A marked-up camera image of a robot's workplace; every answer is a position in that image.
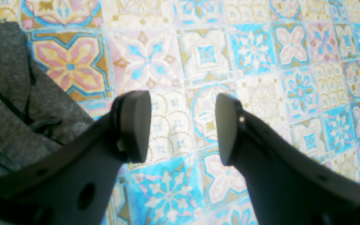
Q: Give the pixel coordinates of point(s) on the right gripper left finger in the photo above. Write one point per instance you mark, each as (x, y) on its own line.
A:
(73, 186)

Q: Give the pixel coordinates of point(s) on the grey t-shirt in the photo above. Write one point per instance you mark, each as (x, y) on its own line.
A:
(37, 117)

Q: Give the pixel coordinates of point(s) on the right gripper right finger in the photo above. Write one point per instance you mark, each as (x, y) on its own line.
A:
(285, 186)

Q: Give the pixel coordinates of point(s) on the patterned tablecloth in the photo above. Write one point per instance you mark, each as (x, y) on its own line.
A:
(293, 63)

